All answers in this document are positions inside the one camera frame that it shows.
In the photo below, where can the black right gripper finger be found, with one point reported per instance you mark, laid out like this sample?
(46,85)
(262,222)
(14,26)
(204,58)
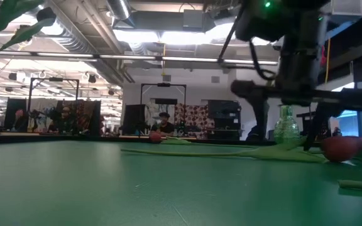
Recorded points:
(260,119)
(320,122)

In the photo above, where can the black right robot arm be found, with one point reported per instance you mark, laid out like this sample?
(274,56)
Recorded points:
(281,19)

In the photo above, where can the green glass vase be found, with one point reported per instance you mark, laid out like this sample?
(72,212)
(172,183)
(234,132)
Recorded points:
(286,128)

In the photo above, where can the black cabinet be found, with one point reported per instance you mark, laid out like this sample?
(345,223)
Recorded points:
(223,116)

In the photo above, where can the red patterned backdrop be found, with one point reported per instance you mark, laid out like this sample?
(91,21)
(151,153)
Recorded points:
(196,116)

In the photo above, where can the person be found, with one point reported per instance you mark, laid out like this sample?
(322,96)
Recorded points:
(63,120)
(19,119)
(163,127)

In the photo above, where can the black upright panel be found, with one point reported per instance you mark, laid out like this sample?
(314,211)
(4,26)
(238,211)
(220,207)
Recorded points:
(134,117)

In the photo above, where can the long ceiling light bar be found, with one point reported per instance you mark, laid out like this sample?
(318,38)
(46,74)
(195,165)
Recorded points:
(127,57)

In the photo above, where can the black ceiling spotlight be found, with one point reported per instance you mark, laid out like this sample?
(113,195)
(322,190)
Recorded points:
(111,92)
(92,78)

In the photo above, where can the green table mat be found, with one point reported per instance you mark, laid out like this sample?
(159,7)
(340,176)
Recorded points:
(74,188)

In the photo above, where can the grey wall vent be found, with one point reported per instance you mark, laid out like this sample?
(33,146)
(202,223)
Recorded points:
(166,78)
(215,79)

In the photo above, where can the black metal gantry frame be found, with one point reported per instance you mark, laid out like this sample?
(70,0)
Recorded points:
(163,84)
(55,79)

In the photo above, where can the grey rectangular ceiling duct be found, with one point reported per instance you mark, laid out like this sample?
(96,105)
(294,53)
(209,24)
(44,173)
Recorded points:
(156,20)

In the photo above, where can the round silver air duct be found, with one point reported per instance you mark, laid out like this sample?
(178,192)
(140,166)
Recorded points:
(118,7)

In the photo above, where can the ribbed silver air duct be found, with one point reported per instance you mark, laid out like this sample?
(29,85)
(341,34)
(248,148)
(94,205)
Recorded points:
(74,37)

